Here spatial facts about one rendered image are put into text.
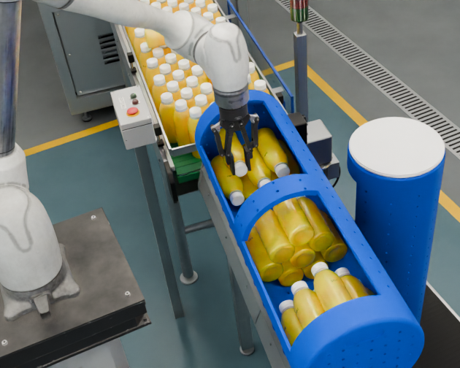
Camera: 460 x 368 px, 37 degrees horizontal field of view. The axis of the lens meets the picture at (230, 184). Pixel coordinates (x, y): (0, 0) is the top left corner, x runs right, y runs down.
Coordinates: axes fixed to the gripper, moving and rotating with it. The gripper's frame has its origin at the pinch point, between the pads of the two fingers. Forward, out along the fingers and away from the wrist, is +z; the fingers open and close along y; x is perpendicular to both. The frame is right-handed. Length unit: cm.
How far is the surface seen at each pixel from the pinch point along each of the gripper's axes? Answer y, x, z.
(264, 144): 8.9, 4.6, 0.7
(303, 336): -6, -64, -5
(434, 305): 70, 0, 98
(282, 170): 10.3, -5.8, 2.4
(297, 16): 40, 59, -5
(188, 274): -16, 59, 108
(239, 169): -0.3, -0.7, 2.5
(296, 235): 4.3, -33.5, -1.3
